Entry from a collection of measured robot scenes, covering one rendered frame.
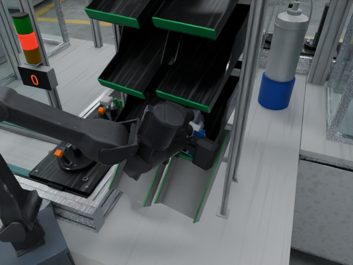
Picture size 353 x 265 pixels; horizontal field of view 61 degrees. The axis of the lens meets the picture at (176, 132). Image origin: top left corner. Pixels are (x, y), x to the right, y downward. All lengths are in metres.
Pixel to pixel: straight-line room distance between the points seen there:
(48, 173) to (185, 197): 0.49
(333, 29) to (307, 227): 1.00
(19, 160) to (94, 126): 0.78
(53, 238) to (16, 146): 0.62
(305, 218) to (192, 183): 0.92
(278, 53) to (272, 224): 0.75
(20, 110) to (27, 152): 0.80
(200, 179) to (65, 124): 0.47
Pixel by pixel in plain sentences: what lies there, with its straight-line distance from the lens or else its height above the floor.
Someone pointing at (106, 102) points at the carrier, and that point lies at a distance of 1.37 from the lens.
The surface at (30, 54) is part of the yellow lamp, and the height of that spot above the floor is 1.29.
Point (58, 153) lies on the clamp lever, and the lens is 1.02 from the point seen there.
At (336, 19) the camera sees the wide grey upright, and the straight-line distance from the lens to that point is 1.76.
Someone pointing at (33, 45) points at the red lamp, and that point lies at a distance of 1.12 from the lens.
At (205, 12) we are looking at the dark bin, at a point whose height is 1.53.
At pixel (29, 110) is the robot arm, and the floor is 1.44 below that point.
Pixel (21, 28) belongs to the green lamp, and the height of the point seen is 1.38.
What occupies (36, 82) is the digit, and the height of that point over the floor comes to 1.19.
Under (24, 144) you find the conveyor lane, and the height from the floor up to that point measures 0.92.
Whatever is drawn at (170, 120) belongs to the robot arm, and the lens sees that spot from 0.50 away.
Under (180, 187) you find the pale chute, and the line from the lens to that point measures 0.90.
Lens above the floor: 1.72
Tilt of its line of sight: 39 degrees down
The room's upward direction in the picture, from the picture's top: straight up
